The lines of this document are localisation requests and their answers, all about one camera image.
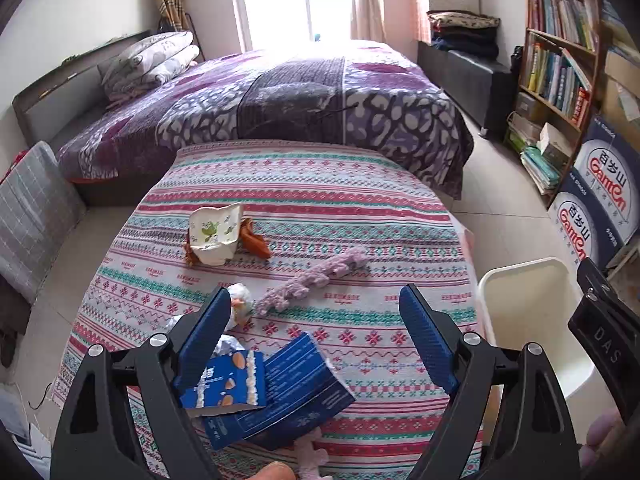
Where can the white storage box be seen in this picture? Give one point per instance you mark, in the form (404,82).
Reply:
(445,0)

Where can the purple crochet strip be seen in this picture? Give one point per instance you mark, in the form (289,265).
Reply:
(320,277)

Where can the pink crochet piece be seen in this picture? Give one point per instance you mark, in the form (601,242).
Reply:
(311,457)

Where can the crumpled silver wrapper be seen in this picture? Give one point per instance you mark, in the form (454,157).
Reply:
(229,346)

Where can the row of pale upright books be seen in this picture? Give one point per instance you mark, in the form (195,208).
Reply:
(565,15)

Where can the beige curtain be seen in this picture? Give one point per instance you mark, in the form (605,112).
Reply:
(367,7)

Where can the folded grey floral quilt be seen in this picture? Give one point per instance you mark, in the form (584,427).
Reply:
(150,57)

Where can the wooden bookshelf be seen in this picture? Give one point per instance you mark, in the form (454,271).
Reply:
(597,60)

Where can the brown cardboard box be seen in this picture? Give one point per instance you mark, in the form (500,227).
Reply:
(622,65)

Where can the black bag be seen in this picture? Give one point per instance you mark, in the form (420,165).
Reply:
(516,60)

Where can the grey bed headboard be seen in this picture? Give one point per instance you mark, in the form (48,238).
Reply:
(47,87)

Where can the grey checked cushion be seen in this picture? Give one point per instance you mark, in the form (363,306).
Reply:
(35,215)

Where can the red cloth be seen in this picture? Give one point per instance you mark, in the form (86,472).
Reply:
(14,162)

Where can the stack of books on floor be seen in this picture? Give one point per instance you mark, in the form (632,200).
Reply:
(537,167)

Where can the plaid scarf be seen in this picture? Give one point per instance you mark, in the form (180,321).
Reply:
(171,2)

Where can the small grey box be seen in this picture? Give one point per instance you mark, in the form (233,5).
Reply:
(530,107)

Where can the person's right hand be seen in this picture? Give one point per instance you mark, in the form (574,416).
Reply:
(607,440)

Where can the stack of folded clothes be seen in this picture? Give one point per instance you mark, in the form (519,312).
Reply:
(465,32)

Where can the white plastic waste bin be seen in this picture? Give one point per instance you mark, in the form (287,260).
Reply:
(530,305)

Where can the blue snack box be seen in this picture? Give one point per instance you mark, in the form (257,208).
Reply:
(220,382)

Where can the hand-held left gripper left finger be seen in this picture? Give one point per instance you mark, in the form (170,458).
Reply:
(202,332)

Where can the person's left hand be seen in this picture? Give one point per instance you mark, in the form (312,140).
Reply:
(272,472)

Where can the dark blue carton box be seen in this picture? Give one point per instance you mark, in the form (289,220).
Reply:
(300,390)

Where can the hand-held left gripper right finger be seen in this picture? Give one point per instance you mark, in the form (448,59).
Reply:
(425,337)

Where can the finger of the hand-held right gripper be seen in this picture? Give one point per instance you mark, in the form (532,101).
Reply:
(597,280)

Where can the black storage bench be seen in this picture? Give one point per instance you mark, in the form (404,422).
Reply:
(475,82)

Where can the navy water carton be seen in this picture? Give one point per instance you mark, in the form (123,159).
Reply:
(610,180)
(575,230)

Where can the white paper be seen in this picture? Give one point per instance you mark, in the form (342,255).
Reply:
(242,305)

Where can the purple patterned bedspread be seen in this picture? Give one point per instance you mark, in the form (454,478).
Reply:
(280,95)

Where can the row of books with red book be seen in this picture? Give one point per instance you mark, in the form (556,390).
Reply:
(555,80)

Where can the orange knitted cloth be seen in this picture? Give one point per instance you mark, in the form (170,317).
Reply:
(256,242)

